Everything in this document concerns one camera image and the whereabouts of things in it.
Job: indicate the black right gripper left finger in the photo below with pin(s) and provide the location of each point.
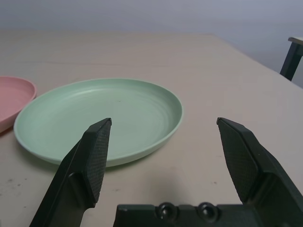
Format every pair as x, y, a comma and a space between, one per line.
78, 165

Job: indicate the black-framed side table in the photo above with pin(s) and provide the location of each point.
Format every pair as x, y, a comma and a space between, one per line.
290, 61

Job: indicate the pink plate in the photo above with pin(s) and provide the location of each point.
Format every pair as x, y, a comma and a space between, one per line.
11, 99

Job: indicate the green plate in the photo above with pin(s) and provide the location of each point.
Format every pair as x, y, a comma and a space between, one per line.
130, 113

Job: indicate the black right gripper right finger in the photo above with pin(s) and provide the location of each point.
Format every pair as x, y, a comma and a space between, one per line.
260, 170

